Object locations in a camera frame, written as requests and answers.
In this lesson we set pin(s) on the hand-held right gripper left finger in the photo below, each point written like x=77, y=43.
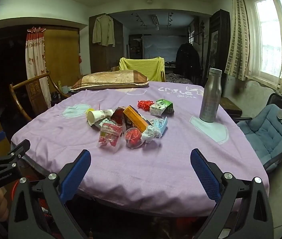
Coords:
x=76, y=171

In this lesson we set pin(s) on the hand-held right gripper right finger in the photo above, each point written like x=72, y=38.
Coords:
x=205, y=174

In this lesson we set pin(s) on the clear plastic package red print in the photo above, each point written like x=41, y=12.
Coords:
x=108, y=135

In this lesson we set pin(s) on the white paper cup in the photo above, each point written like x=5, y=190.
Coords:
x=97, y=116

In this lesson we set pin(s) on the yellow plastic wrapper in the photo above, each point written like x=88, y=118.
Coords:
x=89, y=110

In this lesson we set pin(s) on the blue face mask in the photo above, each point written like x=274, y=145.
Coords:
x=162, y=125

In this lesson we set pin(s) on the clear plastic cup red contents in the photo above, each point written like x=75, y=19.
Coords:
x=133, y=137

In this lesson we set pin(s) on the dark red snack bag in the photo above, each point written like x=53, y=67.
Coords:
x=117, y=115

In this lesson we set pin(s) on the white tissue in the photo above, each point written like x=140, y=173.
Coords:
x=149, y=133

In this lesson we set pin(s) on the orange cardboard box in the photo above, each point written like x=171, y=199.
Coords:
x=134, y=118

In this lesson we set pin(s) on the green and white drink carton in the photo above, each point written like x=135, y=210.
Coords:
x=160, y=107

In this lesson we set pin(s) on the red shredded paper bundle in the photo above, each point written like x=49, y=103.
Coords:
x=145, y=104

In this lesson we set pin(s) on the person's left hand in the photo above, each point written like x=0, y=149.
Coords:
x=2, y=204

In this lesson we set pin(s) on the carved wooden chair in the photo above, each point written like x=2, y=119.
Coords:
x=35, y=89

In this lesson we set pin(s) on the blue cushioned chair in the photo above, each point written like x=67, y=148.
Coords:
x=265, y=132

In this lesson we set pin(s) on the dark wooden side table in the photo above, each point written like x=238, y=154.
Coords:
x=230, y=104

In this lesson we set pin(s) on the silver metal bottle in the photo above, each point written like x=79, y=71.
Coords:
x=210, y=97

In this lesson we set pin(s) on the white floral curtain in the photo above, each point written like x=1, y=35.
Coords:
x=35, y=59

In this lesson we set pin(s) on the brown patterned pillow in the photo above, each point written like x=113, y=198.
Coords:
x=111, y=78

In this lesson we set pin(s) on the dark wooden wardrobe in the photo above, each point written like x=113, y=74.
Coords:
x=106, y=59

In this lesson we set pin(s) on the black hanging coat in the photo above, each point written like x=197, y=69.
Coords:
x=187, y=59

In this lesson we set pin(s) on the chair with yellow cover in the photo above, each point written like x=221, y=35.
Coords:
x=141, y=67

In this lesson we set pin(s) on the dark wooden cabinet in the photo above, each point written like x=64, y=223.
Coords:
x=218, y=42

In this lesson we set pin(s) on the white backdrop sheet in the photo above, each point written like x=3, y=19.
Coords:
x=163, y=47

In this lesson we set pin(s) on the checkered window curtain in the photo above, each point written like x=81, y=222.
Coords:
x=238, y=42

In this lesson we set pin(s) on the beige hanging jacket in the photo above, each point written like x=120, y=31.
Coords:
x=103, y=29

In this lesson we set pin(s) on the white framed window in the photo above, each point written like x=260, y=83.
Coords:
x=268, y=42

